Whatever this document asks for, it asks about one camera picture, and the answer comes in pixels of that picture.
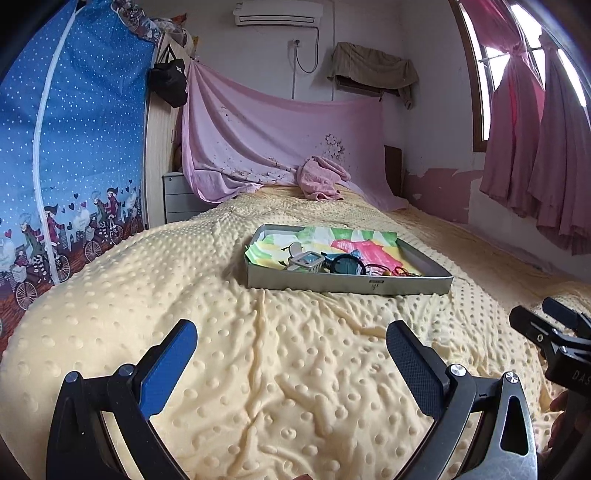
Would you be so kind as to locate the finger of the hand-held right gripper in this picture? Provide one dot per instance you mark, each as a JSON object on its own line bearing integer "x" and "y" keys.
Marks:
{"x": 565, "y": 311}
{"x": 531, "y": 325}

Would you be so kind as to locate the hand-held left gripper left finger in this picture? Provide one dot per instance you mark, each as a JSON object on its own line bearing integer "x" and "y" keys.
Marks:
{"x": 168, "y": 369}

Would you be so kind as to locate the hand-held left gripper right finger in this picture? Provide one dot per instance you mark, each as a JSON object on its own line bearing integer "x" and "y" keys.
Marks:
{"x": 415, "y": 364}

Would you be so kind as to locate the silver metal tray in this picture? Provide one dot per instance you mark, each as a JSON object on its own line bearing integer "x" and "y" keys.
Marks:
{"x": 351, "y": 285}

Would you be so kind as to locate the person's right hand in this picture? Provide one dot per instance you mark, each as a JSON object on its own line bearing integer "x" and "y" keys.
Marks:
{"x": 559, "y": 429}

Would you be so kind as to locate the yellow dotted blanket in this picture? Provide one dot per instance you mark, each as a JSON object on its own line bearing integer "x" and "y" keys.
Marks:
{"x": 277, "y": 369}

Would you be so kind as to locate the colourful floral cloth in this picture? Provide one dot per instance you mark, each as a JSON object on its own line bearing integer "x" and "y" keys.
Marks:
{"x": 369, "y": 244}

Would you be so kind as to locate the pink curtain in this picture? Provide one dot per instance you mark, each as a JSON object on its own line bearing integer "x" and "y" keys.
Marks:
{"x": 563, "y": 175}
{"x": 512, "y": 152}

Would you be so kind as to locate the grey drawer unit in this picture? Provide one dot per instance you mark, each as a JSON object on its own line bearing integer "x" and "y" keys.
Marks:
{"x": 178, "y": 198}

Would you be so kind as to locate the brown wooden board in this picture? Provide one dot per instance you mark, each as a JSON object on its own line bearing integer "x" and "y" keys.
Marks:
{"x": 393, "y": 170}

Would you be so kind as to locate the pink towel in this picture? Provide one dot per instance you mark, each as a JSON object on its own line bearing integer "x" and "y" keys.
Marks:
{"x": 321, "y": 180}

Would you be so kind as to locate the light wooden cabinet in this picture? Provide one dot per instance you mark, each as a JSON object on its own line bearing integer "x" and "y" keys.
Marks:
{"x": 159, "y": 152}

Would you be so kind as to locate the pink bed sheet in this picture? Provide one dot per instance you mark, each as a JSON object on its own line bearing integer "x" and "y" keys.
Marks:
{"x": 268, "y": 129}

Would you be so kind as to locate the blue printed wardrobe cover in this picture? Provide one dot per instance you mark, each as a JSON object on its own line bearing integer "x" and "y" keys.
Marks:
{"x": 83, "y": 115}

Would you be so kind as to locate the black bag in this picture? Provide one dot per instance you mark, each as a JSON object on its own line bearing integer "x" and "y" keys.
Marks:
{"x": 168, "y": 81}

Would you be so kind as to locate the brown hanging cloth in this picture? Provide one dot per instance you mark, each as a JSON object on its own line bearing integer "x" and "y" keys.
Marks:
{"x": 369, "y": 67}

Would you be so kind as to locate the floral bedding bundle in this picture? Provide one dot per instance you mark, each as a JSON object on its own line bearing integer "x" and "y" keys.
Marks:
{"x": 178, "y": 39}

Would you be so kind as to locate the white air conditioner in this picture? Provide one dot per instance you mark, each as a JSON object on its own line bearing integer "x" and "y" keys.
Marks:
{"x": 277, "y": 13}

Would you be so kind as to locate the window with brown frame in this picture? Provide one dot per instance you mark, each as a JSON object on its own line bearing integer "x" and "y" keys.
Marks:
{"x": 475, "y": 92}

